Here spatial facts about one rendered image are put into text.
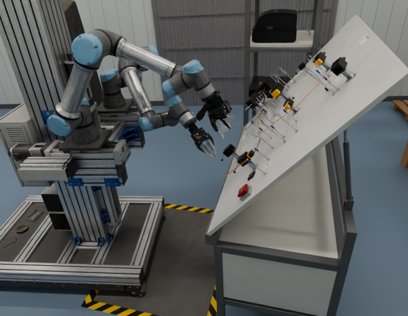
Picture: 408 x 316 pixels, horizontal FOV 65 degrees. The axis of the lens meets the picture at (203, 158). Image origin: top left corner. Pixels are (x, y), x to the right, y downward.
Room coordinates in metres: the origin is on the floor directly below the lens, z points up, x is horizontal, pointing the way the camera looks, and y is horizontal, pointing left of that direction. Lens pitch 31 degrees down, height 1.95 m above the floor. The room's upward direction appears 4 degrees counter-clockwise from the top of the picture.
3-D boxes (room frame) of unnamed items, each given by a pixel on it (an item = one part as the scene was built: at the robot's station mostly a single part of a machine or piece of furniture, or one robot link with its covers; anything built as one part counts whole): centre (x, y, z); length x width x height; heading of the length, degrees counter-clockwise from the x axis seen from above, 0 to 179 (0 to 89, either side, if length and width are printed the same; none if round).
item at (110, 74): (2.09, 0.58, 1.33); 0.13 x 0.12 x 0.14; 119
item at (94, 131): (1.60, 0.64, 1.21); 0.15 x 0.15 x 0.10
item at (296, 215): (1.57, -0.49, 0.60); 1.17 x 0.58 x 0.40; 163
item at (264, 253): (1.57, -0.48, 0.40); 1.18 x 0.60 x 0.80; 163
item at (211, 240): (1.66, -0.18, 0.83); 1.18 x 0.05 x 0.06; 163
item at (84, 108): (1.59, 0.65, 1.33); 0.13 x 0.12 x 0.14; 167
